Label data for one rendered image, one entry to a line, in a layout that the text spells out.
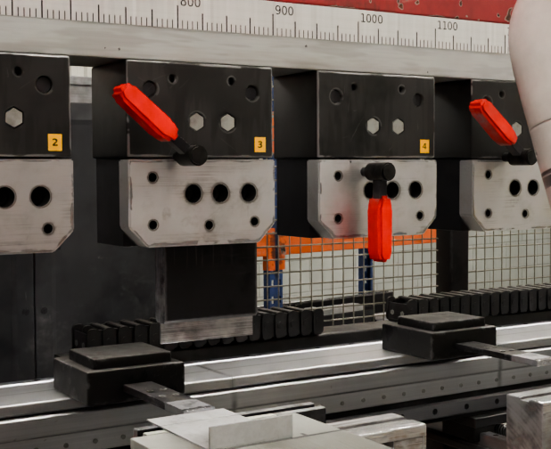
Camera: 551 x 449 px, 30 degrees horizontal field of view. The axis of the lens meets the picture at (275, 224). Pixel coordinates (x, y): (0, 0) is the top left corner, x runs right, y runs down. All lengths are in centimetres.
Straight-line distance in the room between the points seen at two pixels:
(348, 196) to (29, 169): 32
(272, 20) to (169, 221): 22
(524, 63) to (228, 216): 32
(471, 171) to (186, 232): 35
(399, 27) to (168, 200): 32
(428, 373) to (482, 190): 41
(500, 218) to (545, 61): 41
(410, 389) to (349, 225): 48
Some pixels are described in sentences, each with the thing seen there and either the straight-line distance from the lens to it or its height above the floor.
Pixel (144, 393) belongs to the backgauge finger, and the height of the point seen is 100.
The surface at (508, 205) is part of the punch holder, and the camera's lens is 116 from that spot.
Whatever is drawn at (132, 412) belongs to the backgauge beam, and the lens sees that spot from 123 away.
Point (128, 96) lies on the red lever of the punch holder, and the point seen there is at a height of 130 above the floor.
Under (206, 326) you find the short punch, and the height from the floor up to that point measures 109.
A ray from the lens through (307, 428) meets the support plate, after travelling 98.
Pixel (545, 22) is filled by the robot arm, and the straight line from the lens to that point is 77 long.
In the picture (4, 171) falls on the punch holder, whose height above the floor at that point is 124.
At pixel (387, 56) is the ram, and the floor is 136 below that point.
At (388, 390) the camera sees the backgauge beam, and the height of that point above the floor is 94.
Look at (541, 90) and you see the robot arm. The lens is 76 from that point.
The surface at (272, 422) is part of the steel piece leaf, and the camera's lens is 93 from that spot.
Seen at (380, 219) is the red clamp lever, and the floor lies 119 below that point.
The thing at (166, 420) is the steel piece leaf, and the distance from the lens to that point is 101.
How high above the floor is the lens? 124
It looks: 3 degrees down
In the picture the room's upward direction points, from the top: straight up
